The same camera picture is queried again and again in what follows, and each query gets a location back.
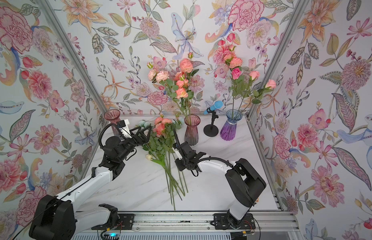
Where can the blue microphone on black stand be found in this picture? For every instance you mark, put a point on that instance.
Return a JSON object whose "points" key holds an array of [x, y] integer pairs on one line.
{"points": [[211, 130]]}

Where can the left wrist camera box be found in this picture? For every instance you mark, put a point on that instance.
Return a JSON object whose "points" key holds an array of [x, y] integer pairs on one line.
{"points": [[123, 126]]}

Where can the coral pink carnation stem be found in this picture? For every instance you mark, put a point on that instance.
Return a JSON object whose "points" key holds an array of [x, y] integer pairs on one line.
{"points": [[187, 72]]}

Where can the light pink rose stem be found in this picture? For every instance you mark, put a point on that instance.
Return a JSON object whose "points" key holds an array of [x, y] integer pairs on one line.
{"points": [[259, 91], [244, 88]]}

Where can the pink ribbed glass vase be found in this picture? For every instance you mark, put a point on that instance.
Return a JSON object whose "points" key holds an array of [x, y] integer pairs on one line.
{"points": [[191, 135], [113, 116]]}

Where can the pink ribbed glass vase left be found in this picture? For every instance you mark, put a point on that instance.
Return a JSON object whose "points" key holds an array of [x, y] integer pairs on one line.
{"points": [[113, 116]]}

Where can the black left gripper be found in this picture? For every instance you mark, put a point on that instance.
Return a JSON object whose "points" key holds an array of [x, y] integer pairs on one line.
{"points": [[143, 140]]}

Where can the coral carnation spray stem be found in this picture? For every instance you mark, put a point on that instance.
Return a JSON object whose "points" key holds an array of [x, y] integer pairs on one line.
{"points": [[226, 59]]}

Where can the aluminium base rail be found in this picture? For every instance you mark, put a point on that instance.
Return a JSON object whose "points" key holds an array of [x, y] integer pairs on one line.
{"points": [[197, 226]]}

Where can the left corner aluminium post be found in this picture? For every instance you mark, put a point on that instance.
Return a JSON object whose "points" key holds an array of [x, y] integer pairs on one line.
{"points": [[62, 36]]}

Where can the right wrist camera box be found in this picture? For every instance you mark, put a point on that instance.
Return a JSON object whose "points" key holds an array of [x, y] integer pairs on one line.
{"points": [[177, 152]]}

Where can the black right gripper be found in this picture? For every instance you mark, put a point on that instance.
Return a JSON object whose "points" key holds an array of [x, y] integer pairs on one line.
{"points": [[181, 167]]}

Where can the coral pink rose spray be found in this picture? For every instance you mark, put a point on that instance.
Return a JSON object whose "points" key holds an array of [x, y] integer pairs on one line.
{"points": [[184, 96]]}

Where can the pale pink peony stem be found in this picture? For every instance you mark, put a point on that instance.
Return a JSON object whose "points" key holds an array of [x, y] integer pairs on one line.
{"points": [[163, 79]]}

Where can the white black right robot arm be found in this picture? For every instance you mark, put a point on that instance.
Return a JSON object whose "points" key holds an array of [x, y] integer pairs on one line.
{"points": [[244, 181]]}

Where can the corner aluminium post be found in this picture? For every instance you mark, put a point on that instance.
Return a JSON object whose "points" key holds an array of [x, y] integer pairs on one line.
{"points": [[267, 38], [62, 36]]}

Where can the magenta rose stem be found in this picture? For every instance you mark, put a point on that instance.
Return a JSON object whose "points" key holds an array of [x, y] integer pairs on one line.
{"points": [[236, 84]]}

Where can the bunch of artificial flowers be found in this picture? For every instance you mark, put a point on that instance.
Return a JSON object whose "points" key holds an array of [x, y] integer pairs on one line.
{"points": [[160, 151]]}

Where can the blue purple glass vase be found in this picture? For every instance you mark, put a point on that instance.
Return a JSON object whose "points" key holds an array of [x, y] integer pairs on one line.
{"points": [[228, 131]]}

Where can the pink ribbed glass vase centre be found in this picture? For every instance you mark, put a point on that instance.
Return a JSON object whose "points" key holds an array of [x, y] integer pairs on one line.
{"points": [[191, 135]]}

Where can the right corner aluminium post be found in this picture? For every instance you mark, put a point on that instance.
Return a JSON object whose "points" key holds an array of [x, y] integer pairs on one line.
{"points": [[267, 38]]}

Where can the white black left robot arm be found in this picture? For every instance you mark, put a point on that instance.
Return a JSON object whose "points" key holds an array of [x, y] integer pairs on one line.
{"points": [[57, 217]]}

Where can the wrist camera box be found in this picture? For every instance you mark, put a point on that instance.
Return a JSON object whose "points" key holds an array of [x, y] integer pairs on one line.
{"points": [[123, 126], [177, 152]]}

